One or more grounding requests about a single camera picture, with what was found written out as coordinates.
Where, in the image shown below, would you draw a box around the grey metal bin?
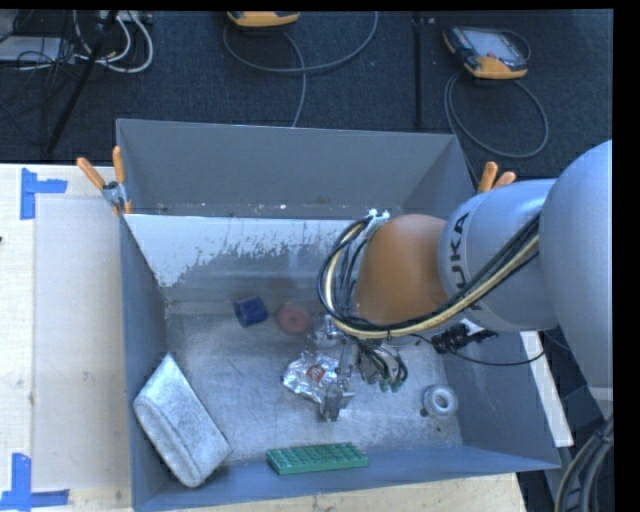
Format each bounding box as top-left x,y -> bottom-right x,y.
114,118 -> 563,512

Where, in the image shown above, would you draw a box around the pale wood board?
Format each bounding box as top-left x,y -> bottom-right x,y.
32,192 -> 134,494

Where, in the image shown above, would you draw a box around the crumpled silver foil packet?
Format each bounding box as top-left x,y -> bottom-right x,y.
281,349 -> 342,405

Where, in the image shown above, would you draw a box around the blue small cup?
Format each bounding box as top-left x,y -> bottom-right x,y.
233,295 -> 269,329

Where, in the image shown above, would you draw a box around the pink ring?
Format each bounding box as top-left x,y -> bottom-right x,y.
275,300 -> 312,335

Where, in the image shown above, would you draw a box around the dark green flat block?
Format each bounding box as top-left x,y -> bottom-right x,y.
265,441 -> 371,476

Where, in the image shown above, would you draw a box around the white ring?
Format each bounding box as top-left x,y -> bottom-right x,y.
420,384 -> 460,418

